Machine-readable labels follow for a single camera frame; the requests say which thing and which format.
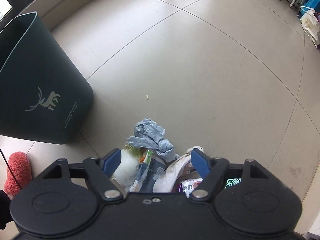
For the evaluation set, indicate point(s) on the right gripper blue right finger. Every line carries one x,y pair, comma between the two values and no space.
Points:
212,171

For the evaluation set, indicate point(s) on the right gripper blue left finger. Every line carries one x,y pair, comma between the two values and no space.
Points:
99,172

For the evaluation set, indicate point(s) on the grey plastic bag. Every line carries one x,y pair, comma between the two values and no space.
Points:
148,134

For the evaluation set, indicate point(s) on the dark green trash bin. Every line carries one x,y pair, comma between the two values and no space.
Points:
44,97

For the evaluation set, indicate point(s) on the white round food container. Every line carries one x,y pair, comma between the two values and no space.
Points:
131,159

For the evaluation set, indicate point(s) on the purple snack packet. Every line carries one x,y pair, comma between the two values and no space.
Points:
189,185

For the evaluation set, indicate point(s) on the green labelled packet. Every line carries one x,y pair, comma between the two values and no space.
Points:
232,181

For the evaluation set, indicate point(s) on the white crumpled plastic bag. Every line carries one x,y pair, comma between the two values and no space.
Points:
180,167

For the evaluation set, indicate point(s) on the red fluffy slipper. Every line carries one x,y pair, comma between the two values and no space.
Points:
19,173

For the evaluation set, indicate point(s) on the cream tote bag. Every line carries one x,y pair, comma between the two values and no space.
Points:
310,24

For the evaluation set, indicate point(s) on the blue plastic stool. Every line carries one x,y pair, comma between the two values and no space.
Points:
313,4

